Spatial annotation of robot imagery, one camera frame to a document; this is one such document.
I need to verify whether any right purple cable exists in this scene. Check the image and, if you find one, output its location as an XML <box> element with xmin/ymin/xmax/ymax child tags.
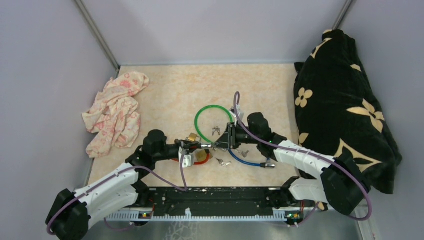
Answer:
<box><xmin>233</xmin><ymin>91</ymin><xmax>373</xmax><ymax>228</ymax></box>

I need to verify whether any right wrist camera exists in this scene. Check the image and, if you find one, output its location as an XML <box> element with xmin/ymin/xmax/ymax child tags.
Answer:
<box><xmin>229</xmin><ymin>104</ymin><xmax>245</xmax><ymax>125</ymax></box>

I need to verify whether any green cable lock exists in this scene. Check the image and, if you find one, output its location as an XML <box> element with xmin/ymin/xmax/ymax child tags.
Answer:
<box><xmin>194</xmin><ymin>104</ymin><xmax>234</xmax><ymax>143</ymax></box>

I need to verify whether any small brass padlock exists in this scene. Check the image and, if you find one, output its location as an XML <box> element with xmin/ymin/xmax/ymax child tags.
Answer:
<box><xmin>186</xmin><ymin>133</ymin><xmax>198</xmax><ymax>142</ymax></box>

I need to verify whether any silver key bunch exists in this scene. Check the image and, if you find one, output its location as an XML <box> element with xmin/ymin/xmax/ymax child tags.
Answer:
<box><xmin>216</xmin><ymin>158</ymin><xmax>232</xmax><ymax>167</ymax></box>

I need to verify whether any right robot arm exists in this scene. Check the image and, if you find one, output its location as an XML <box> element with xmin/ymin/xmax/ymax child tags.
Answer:
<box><xmin>213</xmin><ymin>112</ymin><xmax>371</xmax><ymax>216</ymax></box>

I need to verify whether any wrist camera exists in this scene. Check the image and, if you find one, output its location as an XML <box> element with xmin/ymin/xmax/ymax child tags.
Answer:
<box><xmin>229</xmin><ymin>104</ymin><xmax>245</xmax><ymax>125</ymax></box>
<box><xmin>178</xmin><ymin>148</ymin><xmax>194</xmax><ymax>168</ymax></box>

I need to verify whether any black floral blanket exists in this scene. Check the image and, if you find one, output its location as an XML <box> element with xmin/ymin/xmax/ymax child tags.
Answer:
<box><xmin>293</xmin><ymin>29</ymin><xmax>403</xmax><ymax>195</ymax></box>

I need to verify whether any large brass padlock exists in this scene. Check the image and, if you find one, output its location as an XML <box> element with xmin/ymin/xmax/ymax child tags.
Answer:
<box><xmin>195</xmin><ymin>149</ymin><xmax>208</xmax><ymax>162</ymax></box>

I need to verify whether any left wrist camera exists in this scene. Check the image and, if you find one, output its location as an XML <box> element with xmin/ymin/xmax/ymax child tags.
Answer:
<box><xmin>178</xmin><ymin>148</ymin><xmax>194</xmax><ymax>168</ymax></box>

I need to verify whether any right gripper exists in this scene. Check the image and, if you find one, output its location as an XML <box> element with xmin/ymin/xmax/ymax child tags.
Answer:
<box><xmin>213</xmin><ymin>122</ymin><xmax>261</xmax><ymax>150</ymax></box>

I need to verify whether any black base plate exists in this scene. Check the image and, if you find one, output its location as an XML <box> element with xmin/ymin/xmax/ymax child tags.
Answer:
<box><xmin>118</xmin><ymin>186</ymin><xmax>316</xmax><ymax>219</ymax></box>

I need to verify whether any blue cable lock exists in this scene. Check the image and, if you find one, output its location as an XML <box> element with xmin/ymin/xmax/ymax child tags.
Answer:
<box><xmin>228</xmin><ymin>149</ymin><xmax>276</xmax><ymax>169</ymax></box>

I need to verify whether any red cable lock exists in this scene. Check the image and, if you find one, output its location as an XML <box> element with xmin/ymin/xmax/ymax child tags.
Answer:
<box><xmin>170</xmin><ymin>140</ymin><xmax>212</xmax><ymax>168</ymax></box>

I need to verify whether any green lock key pair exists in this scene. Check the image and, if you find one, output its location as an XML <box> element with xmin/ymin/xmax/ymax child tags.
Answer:
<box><xmin>212</xmin><ymin>126</ymin><xmax>221</xmax><ymax>136</ymax></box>

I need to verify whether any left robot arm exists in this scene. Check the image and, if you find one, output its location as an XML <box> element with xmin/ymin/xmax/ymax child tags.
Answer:
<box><xmin>45</xmin><ymin>129</ymin><xmax>202</xmax><ymax>240</ymax></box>

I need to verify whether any small key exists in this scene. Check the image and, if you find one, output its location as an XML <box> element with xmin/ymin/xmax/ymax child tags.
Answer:
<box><xmin>239</xmin><ymin>150</ymin><xmax>250</xmax><ymax>158</ymax></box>

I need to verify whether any pink patterned cloth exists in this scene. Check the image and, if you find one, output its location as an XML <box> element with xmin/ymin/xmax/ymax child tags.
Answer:
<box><xmin>81</xmin><ymin>71</ymin><xmax>150</xmax><ymax>159</ymax></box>

